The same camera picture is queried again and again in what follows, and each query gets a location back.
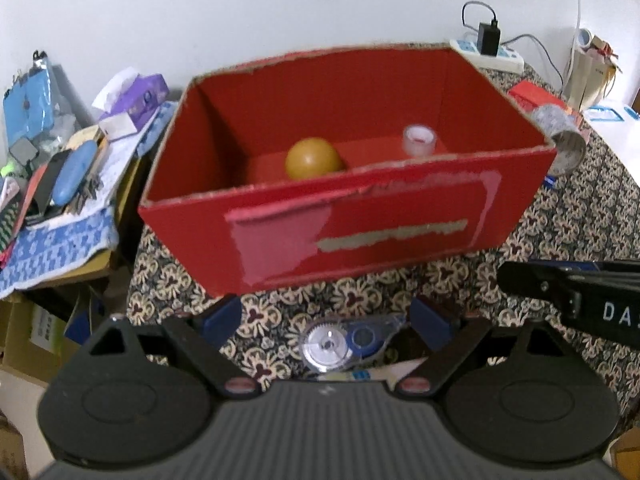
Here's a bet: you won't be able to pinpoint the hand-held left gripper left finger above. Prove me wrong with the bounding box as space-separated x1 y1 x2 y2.
85 294 261 398

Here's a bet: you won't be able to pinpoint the blue white packet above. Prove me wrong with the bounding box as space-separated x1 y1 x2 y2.
585 102 640 123

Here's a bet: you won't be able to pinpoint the floral patterned tablecloth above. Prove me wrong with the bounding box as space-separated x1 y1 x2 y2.
127 57 640 411

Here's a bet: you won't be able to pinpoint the black charger cable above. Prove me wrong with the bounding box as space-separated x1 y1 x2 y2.
461 1 498 28

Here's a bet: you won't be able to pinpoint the black notebook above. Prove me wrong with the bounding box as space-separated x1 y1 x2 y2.
32 152 71 216

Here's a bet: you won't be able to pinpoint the yellow ball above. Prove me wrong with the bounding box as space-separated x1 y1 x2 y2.
285 137 346 181

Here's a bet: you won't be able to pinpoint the white eraser block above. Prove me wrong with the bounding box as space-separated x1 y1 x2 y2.
320 366 398 384

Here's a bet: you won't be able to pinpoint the white power strip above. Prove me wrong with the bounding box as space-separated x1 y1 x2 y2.
449 39 525 73

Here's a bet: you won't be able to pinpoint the correction tape dispenser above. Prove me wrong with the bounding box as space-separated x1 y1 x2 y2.
300 315 408 373

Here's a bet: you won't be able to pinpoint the beige paper bag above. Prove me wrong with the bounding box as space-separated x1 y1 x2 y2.
565 30 626 111

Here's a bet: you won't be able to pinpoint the small white box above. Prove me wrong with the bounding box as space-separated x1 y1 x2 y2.
98 112 133 140

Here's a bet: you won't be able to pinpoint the blue patterned cloth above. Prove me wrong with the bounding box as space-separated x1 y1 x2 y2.
0 102 181 298

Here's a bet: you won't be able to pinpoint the small red box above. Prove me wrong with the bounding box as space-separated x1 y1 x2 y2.
507 80 576 116

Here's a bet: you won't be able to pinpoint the clear tape roll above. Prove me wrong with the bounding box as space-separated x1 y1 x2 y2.
402 125 438 158

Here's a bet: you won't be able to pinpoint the red cardboard box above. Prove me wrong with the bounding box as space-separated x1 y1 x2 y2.
137 42 558 296

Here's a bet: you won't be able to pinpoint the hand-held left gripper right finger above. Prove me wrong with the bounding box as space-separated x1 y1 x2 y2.
395 295 561 397

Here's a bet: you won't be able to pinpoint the purple tissue box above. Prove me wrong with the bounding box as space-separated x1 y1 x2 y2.
92 67 170 131

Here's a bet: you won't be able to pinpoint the grey power strip cable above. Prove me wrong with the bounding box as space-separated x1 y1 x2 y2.
500 34 566 93

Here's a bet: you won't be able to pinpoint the blue glasses case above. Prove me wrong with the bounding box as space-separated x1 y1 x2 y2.
50 140 98 207

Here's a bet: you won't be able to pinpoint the brown cardboard boxes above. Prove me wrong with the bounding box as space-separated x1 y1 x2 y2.
0 285 108 391

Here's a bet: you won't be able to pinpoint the grey wide tape roll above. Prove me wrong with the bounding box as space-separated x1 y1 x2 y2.
530 104 587 177

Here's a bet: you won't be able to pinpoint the black charger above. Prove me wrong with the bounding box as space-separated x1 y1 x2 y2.
477 21 502 57

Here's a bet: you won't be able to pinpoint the blue pouch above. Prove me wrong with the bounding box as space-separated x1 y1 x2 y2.
2 52 57 143

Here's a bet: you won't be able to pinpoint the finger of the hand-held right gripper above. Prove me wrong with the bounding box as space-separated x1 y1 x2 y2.
499 261 583 320
530 258 640 277

